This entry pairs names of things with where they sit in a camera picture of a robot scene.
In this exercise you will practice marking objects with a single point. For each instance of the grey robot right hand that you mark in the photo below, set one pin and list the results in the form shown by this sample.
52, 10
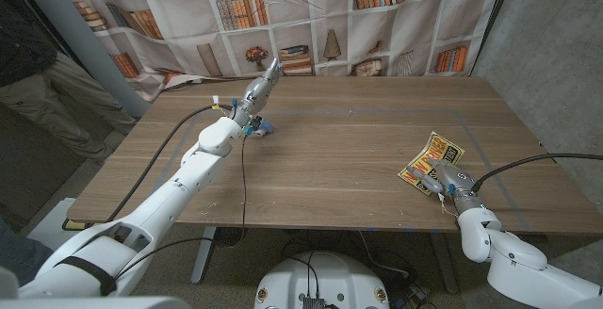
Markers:
452, 177

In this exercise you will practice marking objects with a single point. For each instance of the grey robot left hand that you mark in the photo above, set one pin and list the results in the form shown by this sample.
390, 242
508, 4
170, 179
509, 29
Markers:
256, 94

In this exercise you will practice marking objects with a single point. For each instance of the yellow new driver bumper sticker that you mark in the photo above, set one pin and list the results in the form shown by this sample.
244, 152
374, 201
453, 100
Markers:
440, 149

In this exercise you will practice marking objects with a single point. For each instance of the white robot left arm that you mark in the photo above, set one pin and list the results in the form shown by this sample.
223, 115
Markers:
174, 196

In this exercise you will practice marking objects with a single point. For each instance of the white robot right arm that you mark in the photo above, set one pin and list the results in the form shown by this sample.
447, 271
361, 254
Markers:
518, 262

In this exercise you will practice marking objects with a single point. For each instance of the grey table leg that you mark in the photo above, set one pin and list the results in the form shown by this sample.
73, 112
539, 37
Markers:
445, 262

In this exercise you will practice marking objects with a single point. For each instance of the printed bookshelf backdrop cloth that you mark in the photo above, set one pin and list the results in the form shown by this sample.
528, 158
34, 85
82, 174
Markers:
301, 21

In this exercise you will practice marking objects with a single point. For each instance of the white robot torso base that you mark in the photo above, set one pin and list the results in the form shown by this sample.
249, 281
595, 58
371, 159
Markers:
325, 281

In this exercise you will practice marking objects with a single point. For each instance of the black backdrop stand pole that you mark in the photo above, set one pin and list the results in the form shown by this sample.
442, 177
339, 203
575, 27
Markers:
494, 17

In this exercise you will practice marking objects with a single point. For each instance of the white table leg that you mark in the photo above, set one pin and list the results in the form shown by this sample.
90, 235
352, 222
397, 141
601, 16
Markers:
203, 252

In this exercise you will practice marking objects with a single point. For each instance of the grey column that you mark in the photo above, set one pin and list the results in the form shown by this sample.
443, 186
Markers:
89, 40

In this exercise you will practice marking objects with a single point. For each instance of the person in dark top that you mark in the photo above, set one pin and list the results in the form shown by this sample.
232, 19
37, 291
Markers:
28, 40

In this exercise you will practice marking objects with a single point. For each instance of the white floor platform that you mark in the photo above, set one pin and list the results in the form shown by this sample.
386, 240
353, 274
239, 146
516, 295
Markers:
52, 219

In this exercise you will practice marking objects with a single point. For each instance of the person in blue jeans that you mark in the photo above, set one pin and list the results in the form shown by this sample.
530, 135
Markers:
21, 257

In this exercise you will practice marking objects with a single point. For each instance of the small blue toy camera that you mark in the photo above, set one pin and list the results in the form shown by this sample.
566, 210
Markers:
266, 126

